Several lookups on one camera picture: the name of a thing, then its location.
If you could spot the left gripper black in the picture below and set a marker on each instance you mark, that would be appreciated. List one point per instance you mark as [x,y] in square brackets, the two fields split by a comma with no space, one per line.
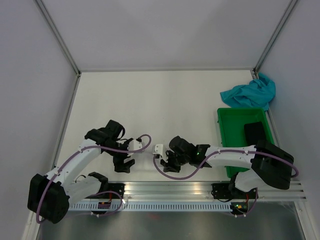
[124,167]

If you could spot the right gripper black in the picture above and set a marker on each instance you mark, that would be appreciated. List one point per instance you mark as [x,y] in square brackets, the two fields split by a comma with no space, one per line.
[168,166]

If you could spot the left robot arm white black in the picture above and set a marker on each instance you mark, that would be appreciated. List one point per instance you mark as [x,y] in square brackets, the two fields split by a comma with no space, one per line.
[50,195]

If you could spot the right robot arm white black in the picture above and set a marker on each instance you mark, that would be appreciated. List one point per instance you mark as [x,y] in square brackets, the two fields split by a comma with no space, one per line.
[265,163]

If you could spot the green plastic bin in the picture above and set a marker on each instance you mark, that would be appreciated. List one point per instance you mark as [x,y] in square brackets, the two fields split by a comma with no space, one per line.
[232,123]

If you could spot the black rolled t shirt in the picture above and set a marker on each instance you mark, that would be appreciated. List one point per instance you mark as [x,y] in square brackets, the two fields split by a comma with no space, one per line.
[254,132]

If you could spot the teal t shirt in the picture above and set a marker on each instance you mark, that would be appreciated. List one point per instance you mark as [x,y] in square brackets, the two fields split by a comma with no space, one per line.
[258,93]

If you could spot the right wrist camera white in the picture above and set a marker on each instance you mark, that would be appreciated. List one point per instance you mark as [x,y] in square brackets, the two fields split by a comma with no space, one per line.
[158,150]

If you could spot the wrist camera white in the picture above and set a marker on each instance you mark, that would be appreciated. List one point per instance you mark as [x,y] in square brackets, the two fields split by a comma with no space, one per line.
[158,150]
[135,146]

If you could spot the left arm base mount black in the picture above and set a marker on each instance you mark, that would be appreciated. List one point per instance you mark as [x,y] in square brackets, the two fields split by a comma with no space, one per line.
[112,186]

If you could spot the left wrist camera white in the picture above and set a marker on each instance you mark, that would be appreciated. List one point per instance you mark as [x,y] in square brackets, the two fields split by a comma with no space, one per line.
[135,146]

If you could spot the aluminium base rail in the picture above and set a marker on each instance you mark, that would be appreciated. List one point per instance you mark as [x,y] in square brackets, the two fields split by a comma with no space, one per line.
[201,191]

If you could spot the white slotted cable duct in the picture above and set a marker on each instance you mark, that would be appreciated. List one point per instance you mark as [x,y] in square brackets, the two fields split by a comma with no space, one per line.
[149,206]

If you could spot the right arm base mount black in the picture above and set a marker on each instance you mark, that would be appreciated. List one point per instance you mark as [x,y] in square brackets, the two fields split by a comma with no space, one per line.
[228,192]

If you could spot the right aluminium frame post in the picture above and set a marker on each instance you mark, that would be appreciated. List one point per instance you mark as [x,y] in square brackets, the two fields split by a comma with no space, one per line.
[290,8]

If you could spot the aluminium frame post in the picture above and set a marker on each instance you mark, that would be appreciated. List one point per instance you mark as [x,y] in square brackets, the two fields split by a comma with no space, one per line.
[290,8]
[57,35]

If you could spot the left aluminium frame post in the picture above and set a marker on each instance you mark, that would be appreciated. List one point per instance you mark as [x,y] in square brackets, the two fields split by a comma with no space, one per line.
[57,35]

